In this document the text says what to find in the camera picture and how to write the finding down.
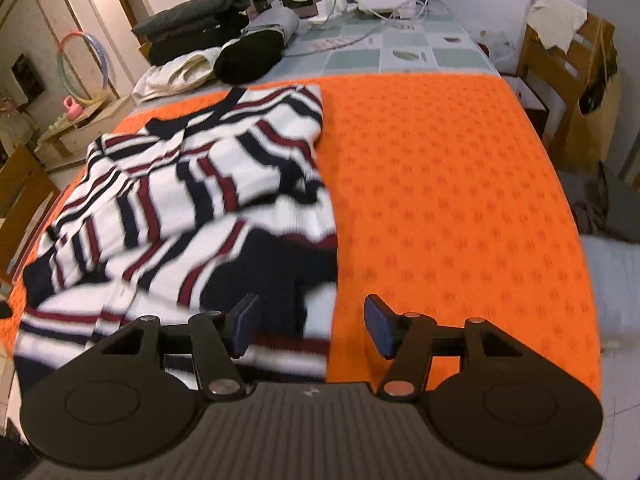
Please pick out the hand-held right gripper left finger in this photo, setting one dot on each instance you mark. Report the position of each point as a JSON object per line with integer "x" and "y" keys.
{"x": 246, "y": 322}

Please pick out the low wooden table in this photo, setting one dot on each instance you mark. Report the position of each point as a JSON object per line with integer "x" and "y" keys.
{"x": 85, "y": 130}

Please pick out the leaf print checked tablecloth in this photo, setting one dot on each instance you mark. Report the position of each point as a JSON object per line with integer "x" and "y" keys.
{"x": 400, "y": 55}

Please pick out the pastel hula hoop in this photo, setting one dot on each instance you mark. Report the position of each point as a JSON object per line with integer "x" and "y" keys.
{"x": 82, "y": 34}

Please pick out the pink toy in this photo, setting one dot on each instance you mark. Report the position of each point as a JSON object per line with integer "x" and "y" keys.
{"x": 71, "y": 109}

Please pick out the white plastic bag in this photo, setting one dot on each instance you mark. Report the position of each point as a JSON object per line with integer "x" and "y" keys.
{"x": 497, "y": 47}

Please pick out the white box with red print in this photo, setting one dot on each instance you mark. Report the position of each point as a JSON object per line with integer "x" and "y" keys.
{"x": 530, "y": 95}

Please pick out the black rolled garment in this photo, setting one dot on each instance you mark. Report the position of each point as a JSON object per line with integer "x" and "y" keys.
{"x": 245, "y": 60}

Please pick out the wooden chair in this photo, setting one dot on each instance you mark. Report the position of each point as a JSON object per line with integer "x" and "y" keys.
{"x": 25, "y": 185}
{"x": 575, "y": 55}

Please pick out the black folded garment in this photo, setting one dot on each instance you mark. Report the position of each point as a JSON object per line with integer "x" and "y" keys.
{"x": 200, "y": 42}

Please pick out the dark wall picture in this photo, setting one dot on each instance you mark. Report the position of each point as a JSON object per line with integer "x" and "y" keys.
{"x": 25, "y": 75}

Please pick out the black bag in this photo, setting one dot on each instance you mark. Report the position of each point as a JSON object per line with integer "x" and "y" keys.
{"x": 595, "y": 92}

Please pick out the dark green folded garment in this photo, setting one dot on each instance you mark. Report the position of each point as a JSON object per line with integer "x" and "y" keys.
{"x": 195, "y": 12}

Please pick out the navy red white striped sweater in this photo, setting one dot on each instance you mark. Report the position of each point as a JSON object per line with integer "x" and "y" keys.
{"x": 225, "y": 185}

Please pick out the dark grey cloth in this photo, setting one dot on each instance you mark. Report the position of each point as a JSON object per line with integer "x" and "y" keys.
{"x": 617, "y": 205}

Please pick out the orange knitted blanket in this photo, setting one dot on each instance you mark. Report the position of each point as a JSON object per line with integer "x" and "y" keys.
{"x": 450, "y": 210}

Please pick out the grey folded garment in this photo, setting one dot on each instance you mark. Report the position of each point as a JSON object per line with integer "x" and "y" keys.
{"x": 272, "y": 22}

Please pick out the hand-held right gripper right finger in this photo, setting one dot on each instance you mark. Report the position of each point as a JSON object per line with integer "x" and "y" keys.
{"x": 377, "y": 325}

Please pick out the cream white folded cloth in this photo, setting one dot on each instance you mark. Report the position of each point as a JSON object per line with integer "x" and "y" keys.
{"x": 175, "y": 72}

